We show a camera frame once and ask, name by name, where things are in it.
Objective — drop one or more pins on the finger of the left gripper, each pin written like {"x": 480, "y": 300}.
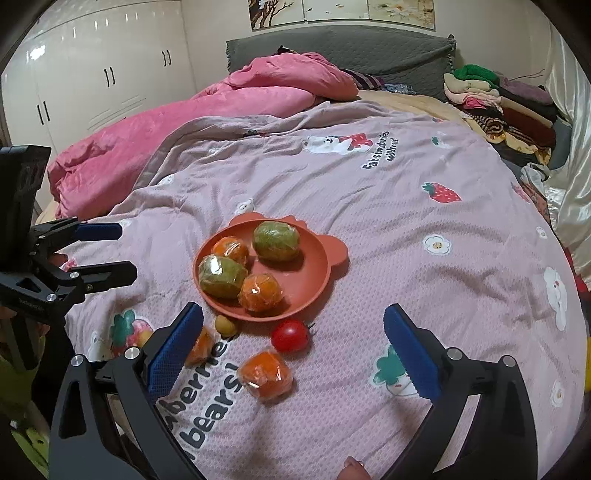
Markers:
{"x": 94, "y": 278}
{"x": 97, "y": 231}

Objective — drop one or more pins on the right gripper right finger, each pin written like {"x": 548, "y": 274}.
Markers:
{"x": 501, "y": 442}

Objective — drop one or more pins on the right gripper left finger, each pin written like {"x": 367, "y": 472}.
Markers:
{"x": 84, "y": 441}

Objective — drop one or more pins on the green fruit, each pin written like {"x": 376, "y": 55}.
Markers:
{"x": 220, "y": 276}
{"x": 276, "y": 241}

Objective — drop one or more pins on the orange fruit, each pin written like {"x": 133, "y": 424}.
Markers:
{"x": 201, "y": 348}
{"x": 266, "y": 376}

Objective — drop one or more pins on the person's hand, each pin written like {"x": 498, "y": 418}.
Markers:
{"x": 353, "y": 470}

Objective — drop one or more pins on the green sleeve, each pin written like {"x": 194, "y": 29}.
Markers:
{"x": 24, "y": 450}

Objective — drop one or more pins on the pink blanket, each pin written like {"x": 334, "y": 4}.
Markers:
{"x": 93, "y": 175}

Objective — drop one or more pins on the small tan longan fruit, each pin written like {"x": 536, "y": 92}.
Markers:
{"x": 225, "y": 327}

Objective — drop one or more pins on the wrapped orange in plate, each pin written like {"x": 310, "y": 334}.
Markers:
{"x": 233, "y": 248}
{"x": 259, "y": 293}

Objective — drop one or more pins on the white wardrobe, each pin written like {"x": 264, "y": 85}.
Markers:
{"x": 88, "y": 64}

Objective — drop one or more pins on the red cherry tomato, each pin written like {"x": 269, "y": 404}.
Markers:
{"x": 290, "y": 336}

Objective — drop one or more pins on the orange bear-shaped plate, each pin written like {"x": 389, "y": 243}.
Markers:
{"x": 303, "y": 280}

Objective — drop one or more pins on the mauve patterned quilt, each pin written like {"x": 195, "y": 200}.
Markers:
{"x": 432, "y": 219}

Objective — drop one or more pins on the cream satin curtain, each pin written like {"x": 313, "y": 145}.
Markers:
{"x": 568, "y": 187}

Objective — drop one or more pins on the pile of folded clothes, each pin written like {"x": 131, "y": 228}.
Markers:
{"x": 520, "y": 121}

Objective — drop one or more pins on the beige bed sheet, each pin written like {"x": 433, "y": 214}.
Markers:
{"x": 417, "y": 104}

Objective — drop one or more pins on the grey headboard cover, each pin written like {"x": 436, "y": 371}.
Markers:
{"x": 396, "y": 56}

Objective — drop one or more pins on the wall painting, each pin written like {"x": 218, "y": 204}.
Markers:
{"x": 267, "y": 14}

